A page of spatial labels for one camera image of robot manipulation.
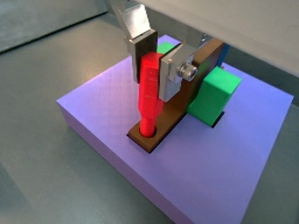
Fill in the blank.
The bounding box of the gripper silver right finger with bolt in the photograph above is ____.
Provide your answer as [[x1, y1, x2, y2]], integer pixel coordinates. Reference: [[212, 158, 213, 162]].
[[157, 27, 210, 102]]

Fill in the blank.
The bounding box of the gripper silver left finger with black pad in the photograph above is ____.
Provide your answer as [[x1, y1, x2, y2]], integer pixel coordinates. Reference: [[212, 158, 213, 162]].
[[108, 0, 157, 83]]

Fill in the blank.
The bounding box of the red peg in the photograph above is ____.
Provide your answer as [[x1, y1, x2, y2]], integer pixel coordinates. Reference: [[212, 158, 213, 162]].
[[137, 52, 164, 137]]

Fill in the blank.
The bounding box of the purple base board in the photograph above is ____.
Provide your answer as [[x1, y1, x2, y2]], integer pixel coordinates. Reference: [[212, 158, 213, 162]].
[[55, 34, 294, 224]]

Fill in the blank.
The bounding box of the green block right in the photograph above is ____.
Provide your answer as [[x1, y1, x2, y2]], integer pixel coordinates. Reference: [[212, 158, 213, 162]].
[[156, 42, 173, 54]]

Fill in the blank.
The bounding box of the green block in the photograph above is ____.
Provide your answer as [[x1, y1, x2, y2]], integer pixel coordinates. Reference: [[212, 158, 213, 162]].
[[186, 66, 241, 127], [156, 42, 173, 54]]

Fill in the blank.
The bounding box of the blue hexagonal peg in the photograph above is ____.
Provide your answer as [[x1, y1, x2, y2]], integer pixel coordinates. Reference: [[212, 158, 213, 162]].
[[216, 44, 229, 67]]

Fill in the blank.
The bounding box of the brown L-shaped block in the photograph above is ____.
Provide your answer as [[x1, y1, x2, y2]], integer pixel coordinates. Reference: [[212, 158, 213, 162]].
[[126, 38, 224, 153]]

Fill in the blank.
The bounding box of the green block left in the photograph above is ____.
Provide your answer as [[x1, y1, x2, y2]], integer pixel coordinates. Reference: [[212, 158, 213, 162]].
[[186, 66, 241, 127]]

